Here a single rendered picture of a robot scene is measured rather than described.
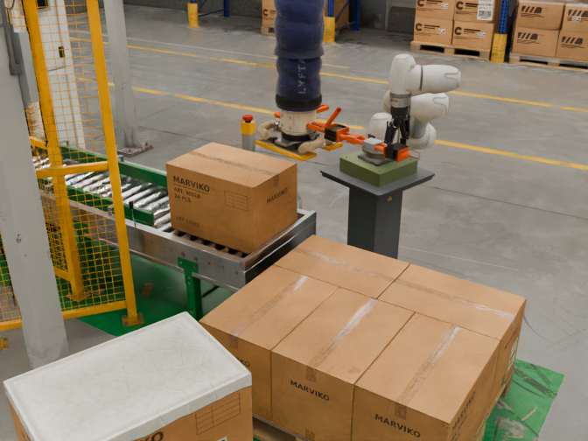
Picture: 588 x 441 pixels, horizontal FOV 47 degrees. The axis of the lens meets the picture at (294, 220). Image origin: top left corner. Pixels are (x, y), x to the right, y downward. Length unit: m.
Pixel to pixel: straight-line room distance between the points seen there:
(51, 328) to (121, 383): 1.57
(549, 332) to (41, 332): 2.77
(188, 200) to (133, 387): 1.85
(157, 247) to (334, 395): 1.46
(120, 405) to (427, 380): 1.31
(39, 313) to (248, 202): 1.15
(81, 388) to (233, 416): 0.45
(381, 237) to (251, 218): 1.02
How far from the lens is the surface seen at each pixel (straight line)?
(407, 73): 2.85
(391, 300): 3.26
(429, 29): 10.68
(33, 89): 3.13
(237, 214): 3.53
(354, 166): 4.01
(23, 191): 3.25
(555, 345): 4.11
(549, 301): 4.49
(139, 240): 3.90
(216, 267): 3.56
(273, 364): 2.95
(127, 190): 4.54
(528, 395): 3.72
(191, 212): 3.76
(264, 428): 3.33
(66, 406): 2.04
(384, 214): 4.13
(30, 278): 3.41
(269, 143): 3.36
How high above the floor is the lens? 2.32
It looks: 27 degrees down
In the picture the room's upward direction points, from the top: straight up
